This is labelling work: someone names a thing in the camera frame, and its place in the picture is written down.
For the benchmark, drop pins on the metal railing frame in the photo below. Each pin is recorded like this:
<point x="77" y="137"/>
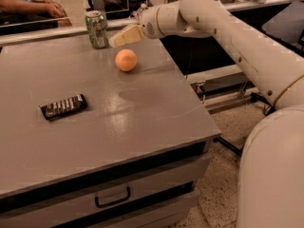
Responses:
<point x="185" y="18"/>

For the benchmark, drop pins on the green soda can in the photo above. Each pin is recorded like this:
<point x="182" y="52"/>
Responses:
<point x="96" y="27"/>

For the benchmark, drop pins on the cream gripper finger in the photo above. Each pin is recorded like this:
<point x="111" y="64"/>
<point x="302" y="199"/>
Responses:
<point x="128" y="35"/>

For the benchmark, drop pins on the orange fruit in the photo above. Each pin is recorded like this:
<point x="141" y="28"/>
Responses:
<point x="126" y="60"/>

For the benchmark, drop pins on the black rxbar chocolate bar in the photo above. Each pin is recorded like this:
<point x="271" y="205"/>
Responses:
<point x="63" y="108"/>

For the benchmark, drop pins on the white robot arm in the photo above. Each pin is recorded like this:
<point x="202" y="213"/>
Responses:
<point x="270" y="191"/>

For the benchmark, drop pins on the clear plastic water bottle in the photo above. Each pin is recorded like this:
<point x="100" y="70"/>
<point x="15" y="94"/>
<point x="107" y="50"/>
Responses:
<point x="137" y="13"/>

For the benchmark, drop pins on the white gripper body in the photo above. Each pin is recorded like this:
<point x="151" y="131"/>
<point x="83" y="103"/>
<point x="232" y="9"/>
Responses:
<point x="148" y="23"/>

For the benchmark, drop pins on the seated person in blue shirt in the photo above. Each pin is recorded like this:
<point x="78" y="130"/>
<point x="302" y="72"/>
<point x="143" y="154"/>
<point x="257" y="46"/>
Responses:
<point x="36" y="7"/>

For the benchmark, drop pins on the black drawer handle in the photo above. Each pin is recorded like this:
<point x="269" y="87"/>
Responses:
<point x="112" y="196"/>

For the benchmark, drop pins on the black metal floor stand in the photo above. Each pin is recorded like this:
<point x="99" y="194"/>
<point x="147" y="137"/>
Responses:
<point x="237" y="118"/>

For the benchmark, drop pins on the grey cabinet drawer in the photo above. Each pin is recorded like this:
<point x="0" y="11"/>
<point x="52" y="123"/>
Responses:
<point x="153" y="198"/>

